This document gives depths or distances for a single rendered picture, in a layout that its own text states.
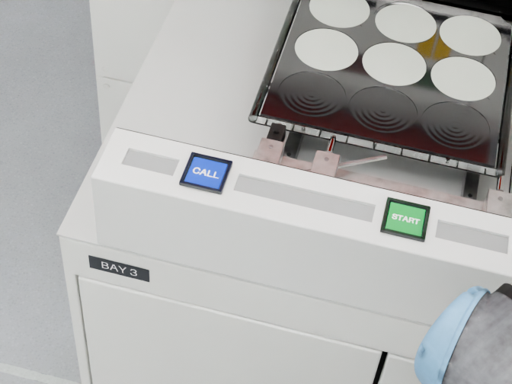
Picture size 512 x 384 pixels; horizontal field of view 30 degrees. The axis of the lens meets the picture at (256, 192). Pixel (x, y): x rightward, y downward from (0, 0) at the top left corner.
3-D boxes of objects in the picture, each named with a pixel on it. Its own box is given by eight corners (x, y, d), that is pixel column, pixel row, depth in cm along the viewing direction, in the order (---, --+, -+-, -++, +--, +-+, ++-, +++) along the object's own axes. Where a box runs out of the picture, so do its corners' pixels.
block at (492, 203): (484, 201, 134) (489, 187, 131) (508, 206, 133) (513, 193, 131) (478, 244, 128) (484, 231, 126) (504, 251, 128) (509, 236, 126)
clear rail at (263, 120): (248, 117, 140) (249, 110, 139) (504, 174, 136) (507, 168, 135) (246, 123, 139) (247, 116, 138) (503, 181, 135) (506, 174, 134)
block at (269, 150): (260, 150, 137) (261, 136, 135) (283, 155, 137) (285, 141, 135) (246, 190, 132) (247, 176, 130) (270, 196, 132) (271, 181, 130)
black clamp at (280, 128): (270, 132, 139) (272, 120, 138) (285, 136, 139) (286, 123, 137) (264, 148, 137) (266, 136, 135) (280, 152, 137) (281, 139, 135)
